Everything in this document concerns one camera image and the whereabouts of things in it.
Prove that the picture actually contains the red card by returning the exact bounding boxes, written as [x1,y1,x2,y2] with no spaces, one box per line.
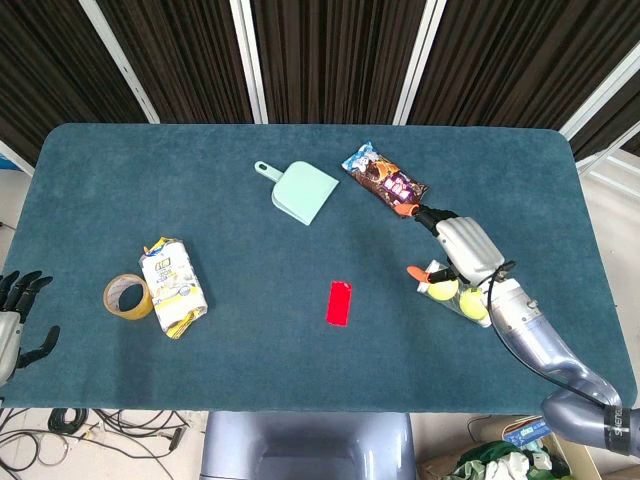
[325,280,354,329]

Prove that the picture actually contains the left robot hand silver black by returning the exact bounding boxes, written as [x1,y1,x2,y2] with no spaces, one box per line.
[0,270,61,387]

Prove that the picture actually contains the loose black floor cables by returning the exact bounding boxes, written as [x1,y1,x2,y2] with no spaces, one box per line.
[0,407,191,480]

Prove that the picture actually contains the mint green dustpan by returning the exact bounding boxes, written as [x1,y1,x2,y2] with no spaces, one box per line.
[253,160,341,227]

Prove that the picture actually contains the black coiled floor cable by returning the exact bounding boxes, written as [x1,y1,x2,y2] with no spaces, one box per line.
[48,408,89,434]

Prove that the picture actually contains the yellow tennis ball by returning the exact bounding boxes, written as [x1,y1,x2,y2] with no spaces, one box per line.
[459,288,489,320]
[429,279,459,302]

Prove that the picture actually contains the brown cardboard box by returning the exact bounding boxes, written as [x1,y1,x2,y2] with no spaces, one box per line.
[417,414,640,480]

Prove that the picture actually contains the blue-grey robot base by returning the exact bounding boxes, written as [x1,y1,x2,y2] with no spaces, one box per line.
[199,412,417,480]

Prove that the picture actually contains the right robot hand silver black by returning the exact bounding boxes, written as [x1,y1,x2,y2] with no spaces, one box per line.
[398,201,507,288]

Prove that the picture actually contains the brown packing tape roll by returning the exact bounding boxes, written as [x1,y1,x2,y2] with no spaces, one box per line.
[102,273,154,321]

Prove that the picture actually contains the teal table cloth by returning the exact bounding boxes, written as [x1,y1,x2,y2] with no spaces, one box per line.
[0,123,630,415]

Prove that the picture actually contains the white screen foot bar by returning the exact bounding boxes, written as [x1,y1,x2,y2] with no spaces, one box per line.
[0,139,36,177]
[574,148,640,192]

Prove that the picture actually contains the white cloth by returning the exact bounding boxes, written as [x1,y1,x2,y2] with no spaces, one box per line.
[483,452,532,480]

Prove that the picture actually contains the dark brown snack bag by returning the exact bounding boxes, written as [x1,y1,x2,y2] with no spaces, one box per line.
[341,141,430,220]

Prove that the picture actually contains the clear tennis ball tube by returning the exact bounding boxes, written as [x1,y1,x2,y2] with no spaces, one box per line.
[417,259,494,329]

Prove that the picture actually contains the white screen frame post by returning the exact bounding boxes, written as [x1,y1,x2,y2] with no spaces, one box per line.
[392,0,449,126]
[78,0,161,125]
[559,44,640,146]
[229,0,269,125]

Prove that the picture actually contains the green cloth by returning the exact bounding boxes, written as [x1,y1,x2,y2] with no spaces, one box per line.
[457,439,539,480]

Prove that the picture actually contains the blue printed box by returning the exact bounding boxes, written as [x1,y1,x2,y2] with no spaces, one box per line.
[503,417,551,449]

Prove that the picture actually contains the dark pleated screen panel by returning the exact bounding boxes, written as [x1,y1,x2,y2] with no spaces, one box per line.
[0,0,151,166]
[97,0,254,125]
[254,0,426,125]
[409,0,640,129]

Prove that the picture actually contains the yellow white snack bag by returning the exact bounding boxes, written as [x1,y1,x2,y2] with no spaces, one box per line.
[139,236,209,341]

